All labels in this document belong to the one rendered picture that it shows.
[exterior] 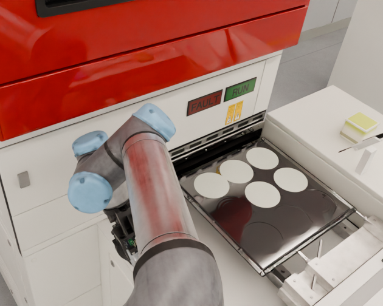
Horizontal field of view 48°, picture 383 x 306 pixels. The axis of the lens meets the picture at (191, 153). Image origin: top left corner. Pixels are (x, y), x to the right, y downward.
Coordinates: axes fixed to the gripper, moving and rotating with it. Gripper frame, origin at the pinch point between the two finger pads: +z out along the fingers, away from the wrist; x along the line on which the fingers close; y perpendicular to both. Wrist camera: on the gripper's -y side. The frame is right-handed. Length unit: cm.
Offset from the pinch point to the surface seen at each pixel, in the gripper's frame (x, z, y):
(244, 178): 37.2, -0.2, -12.6
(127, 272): -3.8, 4.8, -9.4
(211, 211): 21.9, -0.6, -6.0
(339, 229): 52, 19, 5
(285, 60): 206, 41, -217
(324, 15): 273, 24, -236
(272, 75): 60, -22, -20
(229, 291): 14.7, 13.5, 7.1
